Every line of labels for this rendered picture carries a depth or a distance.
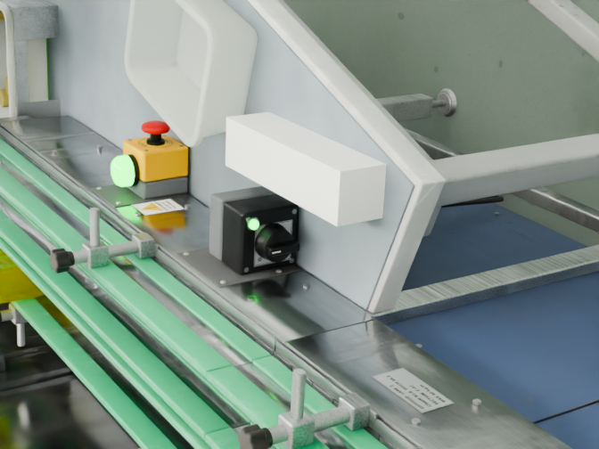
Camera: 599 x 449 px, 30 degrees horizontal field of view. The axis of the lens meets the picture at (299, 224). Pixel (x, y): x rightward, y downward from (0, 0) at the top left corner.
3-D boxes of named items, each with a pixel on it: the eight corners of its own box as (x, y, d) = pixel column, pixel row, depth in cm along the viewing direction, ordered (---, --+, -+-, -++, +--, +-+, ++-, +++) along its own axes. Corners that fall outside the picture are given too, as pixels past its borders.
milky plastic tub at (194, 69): (194, -48, 150) (135, -46, 146) (277, 25, 135) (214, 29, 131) (177, 68, 160) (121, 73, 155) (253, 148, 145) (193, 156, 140)
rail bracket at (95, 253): (146, 248, 144) (46, 265, 137) (146, 194, 142) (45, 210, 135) (160, 258, 141) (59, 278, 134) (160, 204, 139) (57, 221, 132)
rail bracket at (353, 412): (352, 411, 109) (233, 446, 102) (357, 343, 106) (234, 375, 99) (376, 430, 106) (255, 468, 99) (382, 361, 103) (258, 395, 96)
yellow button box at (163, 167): (168, 178, 165) (122, 185, 161) (169, 129, 162) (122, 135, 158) (191, 193, 159) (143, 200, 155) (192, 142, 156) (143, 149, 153)
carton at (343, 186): (268, 111, 138) (225, 117, 135) (386, 164, 119) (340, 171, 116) (266, 159, 140) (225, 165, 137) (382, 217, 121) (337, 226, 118)
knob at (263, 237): (285, 255, 135) (300, 265, 133) (253, 261, 133) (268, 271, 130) (287, 220, 134) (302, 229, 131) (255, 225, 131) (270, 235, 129)
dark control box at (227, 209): (266, 242, 143) (208, 253, 139) (268, 183, 140) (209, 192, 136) (300, 265, 137) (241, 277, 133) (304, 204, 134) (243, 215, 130)
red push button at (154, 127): (136, 143, 158) (136, 120, 157) (161, 140, 160) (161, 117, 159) (149, 151, 155) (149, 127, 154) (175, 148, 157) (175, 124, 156)
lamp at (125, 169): (126, 180, 159) (106, 183, 158) (126, 150, 158) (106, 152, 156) (139, 190, 156) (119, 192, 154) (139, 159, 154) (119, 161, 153)
